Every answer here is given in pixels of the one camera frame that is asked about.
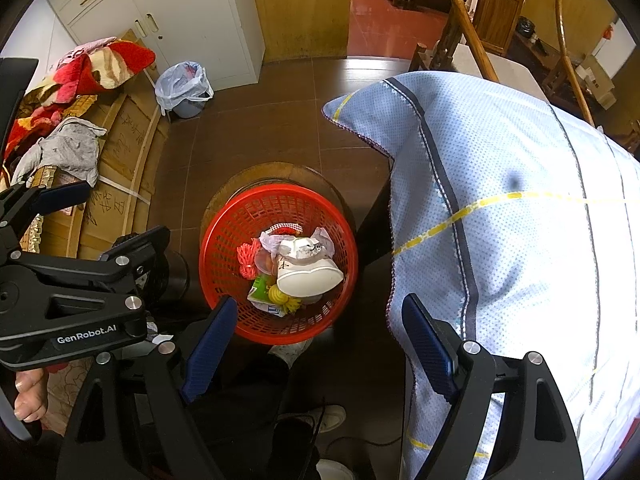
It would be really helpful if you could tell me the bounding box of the dark wooden cabinet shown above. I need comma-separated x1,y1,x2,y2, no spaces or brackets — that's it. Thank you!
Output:
472,0,531,58

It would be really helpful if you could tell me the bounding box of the grey cloth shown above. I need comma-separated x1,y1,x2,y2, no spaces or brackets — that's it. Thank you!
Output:
11,117,107,188

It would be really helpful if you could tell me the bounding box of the wooden armchair with cushion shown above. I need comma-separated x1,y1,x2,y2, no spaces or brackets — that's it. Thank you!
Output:
407,0,601,128

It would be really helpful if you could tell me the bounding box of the bin with plastic bag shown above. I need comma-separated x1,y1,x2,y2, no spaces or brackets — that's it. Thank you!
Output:
155,61,215,119

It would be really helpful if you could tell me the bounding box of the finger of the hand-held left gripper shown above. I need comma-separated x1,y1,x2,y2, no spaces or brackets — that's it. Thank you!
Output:
0,182,92,256
100,225,171,282

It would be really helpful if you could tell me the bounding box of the gold fringed mat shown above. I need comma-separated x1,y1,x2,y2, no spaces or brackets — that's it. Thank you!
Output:
20,162,58,256

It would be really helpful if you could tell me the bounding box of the red patterned blanket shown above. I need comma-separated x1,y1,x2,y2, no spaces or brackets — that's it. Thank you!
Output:
2,37,157,161

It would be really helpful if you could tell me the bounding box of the red plastic basket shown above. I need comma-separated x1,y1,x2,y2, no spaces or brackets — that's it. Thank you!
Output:
199,183,359,346

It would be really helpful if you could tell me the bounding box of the white paper cup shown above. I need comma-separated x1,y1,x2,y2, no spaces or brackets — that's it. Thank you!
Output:
275,237,345,297

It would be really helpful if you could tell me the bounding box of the yellow ribbon flower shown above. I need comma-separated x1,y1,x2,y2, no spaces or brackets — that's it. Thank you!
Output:
268,284,303,313

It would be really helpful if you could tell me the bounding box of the white cabinet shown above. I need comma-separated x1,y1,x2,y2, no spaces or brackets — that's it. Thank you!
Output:
42,0,266,93

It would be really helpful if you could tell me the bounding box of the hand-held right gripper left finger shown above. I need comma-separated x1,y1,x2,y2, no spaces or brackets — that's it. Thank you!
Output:
59,296,238,480

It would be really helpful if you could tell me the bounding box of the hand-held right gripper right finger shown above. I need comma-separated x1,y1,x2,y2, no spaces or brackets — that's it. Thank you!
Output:
401,293,585,480

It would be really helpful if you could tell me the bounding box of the blue striped tablecloth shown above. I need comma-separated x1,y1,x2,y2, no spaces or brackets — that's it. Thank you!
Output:
322,71,640,480

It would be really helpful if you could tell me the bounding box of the clear plastic wrap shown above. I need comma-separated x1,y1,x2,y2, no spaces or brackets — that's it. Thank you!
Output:
258,227,336,261

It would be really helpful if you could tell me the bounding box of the green tissue packet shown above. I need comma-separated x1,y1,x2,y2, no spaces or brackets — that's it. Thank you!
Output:
248,276,288,317

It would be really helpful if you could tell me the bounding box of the person's left hand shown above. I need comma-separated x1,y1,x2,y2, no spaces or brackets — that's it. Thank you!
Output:
14,367,49,423

